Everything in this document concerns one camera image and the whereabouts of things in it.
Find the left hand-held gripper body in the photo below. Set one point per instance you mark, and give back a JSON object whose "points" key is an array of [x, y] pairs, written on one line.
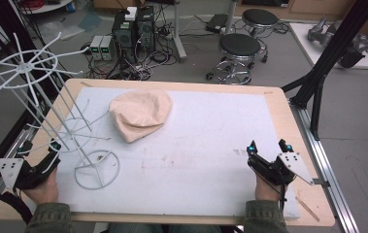
{"points": [[11, 170]]}

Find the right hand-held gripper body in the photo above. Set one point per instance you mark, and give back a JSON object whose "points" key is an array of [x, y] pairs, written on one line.
{"points": [[274, 171]]}

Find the peach knitted beanie hat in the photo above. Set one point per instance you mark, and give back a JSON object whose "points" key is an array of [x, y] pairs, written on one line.
{"points": [[139, 113]]}

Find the person's right hand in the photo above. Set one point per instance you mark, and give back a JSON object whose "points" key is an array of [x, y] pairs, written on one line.
{"points": [[269, 192]]}

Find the person's left hand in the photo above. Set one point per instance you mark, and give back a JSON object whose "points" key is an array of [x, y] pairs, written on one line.
{"points": [[44, 192]]}

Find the thin wooden stick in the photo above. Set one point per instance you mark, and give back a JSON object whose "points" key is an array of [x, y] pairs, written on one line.
{"points": [[307, 209]]}

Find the white foam table mat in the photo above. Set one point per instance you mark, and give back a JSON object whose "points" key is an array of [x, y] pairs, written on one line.
{"points": [[197, 155]]}

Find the black round stool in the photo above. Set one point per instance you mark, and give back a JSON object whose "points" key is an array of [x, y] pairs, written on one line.
{"points": [[260, 16], [240, 45]]}

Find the grey power supply unit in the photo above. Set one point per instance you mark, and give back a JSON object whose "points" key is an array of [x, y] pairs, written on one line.
{"points": [[107, 47], [96, 47]]}

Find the white floor board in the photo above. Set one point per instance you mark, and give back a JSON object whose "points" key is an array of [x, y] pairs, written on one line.
{"points": [[304, 42]]}

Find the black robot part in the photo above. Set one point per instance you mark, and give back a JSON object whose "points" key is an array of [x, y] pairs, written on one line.
{"points": [[351, 55]]}

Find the grey robot part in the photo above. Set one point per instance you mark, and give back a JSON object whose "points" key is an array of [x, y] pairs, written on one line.
{"points": [[320, 30]]}

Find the black computer tower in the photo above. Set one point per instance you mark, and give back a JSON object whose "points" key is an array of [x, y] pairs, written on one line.
{"points": [[146, 29], [124, 35]]}

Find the flat black box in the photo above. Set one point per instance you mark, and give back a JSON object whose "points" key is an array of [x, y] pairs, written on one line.
{"points": [[216, 22]]}

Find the grey metal table leg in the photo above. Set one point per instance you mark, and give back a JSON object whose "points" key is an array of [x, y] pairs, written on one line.
{"points": [[179, 35]]}

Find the small white box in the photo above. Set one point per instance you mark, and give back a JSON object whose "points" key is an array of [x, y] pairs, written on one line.
{"points": [[131, 13]]}

